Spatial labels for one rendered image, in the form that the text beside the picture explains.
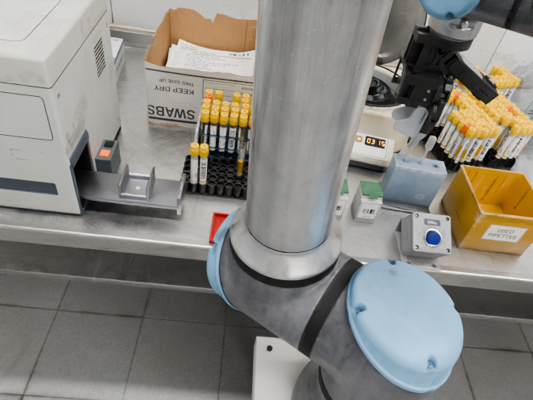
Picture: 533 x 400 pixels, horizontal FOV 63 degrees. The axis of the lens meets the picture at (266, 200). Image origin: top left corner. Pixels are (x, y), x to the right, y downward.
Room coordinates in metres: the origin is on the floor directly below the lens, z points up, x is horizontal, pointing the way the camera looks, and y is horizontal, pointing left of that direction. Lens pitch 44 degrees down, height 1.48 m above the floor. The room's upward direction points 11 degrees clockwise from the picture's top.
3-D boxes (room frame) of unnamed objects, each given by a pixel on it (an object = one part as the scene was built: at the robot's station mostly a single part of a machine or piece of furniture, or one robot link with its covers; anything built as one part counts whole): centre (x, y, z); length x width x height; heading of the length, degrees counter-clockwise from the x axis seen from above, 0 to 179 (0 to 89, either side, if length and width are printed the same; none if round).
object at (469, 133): (0.83, -0.40, 0.93); 0.02 x 0.02 x 0.11
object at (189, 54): (0.94, 0.19, 0.95); 0.29 x 0.25 x 0.15; 6
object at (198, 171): (0.64, 0.09, 0.93); 0.17 x 0.09 x 0.11; 97
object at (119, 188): (0.54, 0.25, 0.92); 0.21 x 0.07 x 0.05; 96
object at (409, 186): (0.69, -0.28, 0.92); 0.10 x 0.07 x 0.10; 91
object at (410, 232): (0.58, -0.29, 0.92); 0.13 x 0.07 x 0.08; 6
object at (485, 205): (0.65, -0.43, 0.93); 0.13 x 0.13 x 0.10; 6
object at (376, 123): (0.91, -0.18, 0.94); 0.30 x 0.24 x 0.12; 177
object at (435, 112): (0.67, -0.24, 1.11); 0.05 x 0.02 x 0.09; 1
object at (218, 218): (0.52, 0.05, 0.88); 0.07 x 0.07 x 0.01; 6
